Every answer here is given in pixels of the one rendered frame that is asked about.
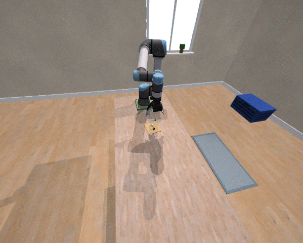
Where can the tan flat mat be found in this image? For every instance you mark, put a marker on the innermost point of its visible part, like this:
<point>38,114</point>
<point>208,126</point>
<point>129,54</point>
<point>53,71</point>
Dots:
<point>149,128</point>

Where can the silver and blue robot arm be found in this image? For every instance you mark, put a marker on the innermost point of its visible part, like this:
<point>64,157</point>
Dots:
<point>157,47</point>

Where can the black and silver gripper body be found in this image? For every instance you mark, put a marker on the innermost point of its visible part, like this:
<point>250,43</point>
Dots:
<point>156,104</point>

